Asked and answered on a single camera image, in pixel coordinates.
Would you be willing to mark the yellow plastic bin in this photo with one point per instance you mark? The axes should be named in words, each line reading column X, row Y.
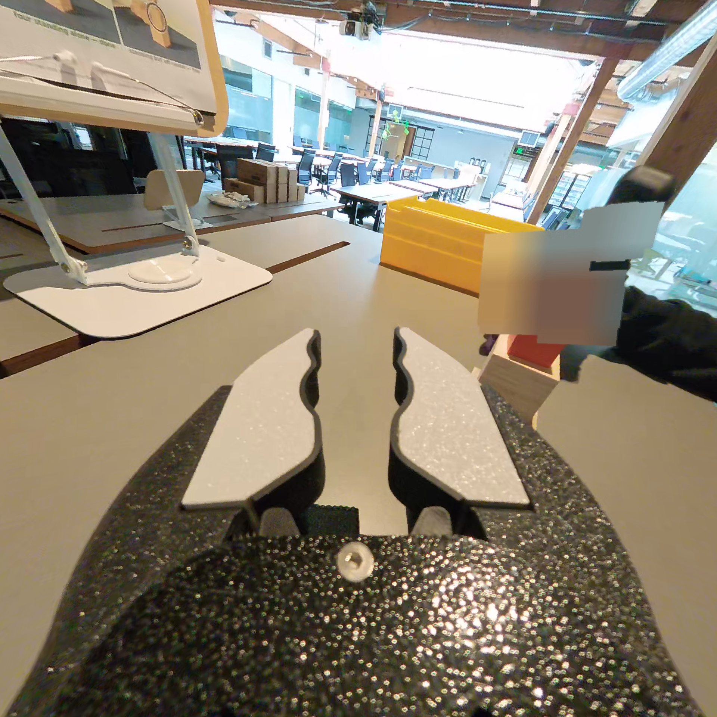
column 431, row 246

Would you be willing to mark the rows of black office chairs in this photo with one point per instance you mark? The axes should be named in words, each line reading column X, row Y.
column 305, row 162

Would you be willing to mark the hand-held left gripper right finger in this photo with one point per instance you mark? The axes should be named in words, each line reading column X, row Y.
column 453, row 431

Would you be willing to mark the small empty wooden board stand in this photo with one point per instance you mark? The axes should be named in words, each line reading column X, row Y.
column 173, row 187

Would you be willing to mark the crumpled clear plastic wrap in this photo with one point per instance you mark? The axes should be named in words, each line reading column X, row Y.
column 229, row 199

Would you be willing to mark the wooden backing board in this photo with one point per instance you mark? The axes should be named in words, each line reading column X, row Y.
column 220, row 84

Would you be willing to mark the ceiling-mounted device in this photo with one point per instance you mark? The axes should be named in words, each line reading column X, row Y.
column 358, row 28

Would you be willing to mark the green hanging decoration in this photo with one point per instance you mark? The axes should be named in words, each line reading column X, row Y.
column 396, row 119

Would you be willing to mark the pile of cardboard boxes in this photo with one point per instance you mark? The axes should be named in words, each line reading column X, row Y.
column 255, row 171

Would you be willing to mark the printed instruction sheet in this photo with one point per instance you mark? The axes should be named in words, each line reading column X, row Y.
column 140, row 61

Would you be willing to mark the natural wooden cube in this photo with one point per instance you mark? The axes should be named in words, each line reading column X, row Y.
column 515, row 389

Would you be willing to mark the silver air duct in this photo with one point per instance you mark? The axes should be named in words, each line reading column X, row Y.
column 672, row 50

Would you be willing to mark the small purple wooden cube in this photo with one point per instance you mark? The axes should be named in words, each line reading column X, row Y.
column 488, row 343

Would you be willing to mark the red wooden cube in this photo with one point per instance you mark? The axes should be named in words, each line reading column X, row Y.
column 532, row 353

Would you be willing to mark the white folding document stand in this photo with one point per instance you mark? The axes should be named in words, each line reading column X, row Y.
column 112, row 305

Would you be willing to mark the rows of office tables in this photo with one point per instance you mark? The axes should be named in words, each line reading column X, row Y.
column 369, row 196

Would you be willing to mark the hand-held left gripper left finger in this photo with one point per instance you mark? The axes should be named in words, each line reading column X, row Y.
column 252, row 425

